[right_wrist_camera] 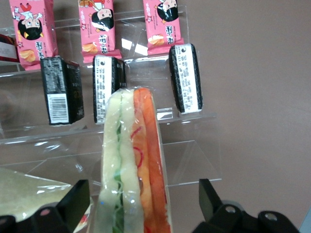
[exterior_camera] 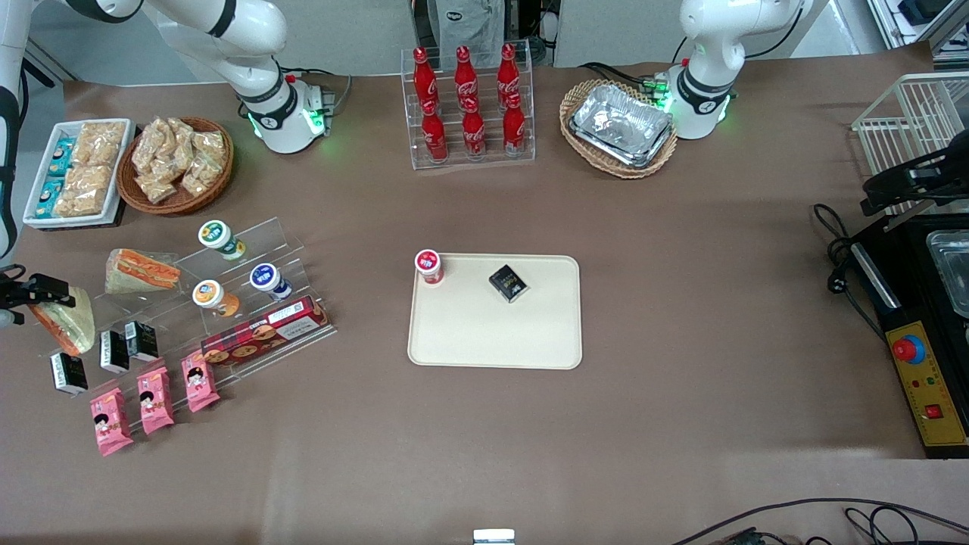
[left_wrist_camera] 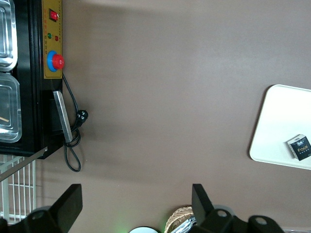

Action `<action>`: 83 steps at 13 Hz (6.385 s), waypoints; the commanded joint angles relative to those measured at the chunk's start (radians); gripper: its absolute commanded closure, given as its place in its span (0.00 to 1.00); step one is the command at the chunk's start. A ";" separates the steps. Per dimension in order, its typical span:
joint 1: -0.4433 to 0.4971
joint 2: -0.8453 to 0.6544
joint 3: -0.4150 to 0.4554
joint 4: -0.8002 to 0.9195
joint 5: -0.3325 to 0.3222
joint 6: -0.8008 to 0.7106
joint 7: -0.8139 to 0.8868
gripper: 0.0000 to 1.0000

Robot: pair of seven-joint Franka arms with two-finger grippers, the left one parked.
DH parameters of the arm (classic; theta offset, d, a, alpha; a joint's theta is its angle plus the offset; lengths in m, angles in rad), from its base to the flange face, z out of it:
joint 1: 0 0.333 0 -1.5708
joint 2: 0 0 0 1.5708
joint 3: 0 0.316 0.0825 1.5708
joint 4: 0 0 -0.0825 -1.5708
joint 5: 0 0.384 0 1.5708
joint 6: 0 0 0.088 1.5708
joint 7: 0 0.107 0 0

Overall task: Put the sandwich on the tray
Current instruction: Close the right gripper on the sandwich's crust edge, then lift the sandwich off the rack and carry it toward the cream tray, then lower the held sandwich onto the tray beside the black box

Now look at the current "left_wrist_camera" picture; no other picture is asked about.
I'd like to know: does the red rocker switch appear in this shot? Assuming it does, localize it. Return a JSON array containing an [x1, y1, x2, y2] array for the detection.
[[48, 8, 60, 23]]

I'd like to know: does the beige plastic serving tray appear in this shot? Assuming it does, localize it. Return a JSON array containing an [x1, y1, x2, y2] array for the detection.
[[249, 84, 311, 170]]

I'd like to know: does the steel food tray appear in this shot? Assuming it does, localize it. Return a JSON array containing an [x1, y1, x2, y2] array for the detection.
[[0, 72, 23, 144], [0, 0, 18, 72]]

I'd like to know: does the aluminium foil container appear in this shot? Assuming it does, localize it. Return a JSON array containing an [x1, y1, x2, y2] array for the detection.
[[179, 215, 197, 233]]

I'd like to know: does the silver metal handle bar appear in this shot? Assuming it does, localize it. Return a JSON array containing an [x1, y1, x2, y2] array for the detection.
[[52, 90, 73, 143]]

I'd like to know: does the black power cable with plug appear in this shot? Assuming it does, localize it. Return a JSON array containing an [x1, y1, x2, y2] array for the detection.
[[62, 72, 89, 173]]

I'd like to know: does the grey metal lever bar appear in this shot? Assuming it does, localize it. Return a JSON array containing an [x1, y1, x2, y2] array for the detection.
[[0, 146, 49, 182]]

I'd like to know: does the black tissue pack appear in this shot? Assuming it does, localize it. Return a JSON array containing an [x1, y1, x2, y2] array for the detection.
[[286, 134, 311, 162]]

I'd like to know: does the red knob blue ring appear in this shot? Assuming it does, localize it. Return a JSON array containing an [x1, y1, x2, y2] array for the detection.
[[46, 50, 66, 73]]

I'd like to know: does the black sealing machine yellow panel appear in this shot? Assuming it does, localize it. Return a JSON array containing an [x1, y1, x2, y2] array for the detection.
[[0, 0, 64, 160]]

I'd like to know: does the light wicker basket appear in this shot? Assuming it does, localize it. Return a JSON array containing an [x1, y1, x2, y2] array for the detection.
[[164, 206, 195, 233]]

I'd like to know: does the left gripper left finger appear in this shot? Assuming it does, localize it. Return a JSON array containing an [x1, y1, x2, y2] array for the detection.
[[49, 183, 84, 233]]

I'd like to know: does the white wire rack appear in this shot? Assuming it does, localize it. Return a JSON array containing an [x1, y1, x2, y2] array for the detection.
[[0, 154, 37, 224]]

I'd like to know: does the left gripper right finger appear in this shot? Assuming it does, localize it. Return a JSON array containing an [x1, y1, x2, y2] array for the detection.
[[191, 183, 215, 226]]

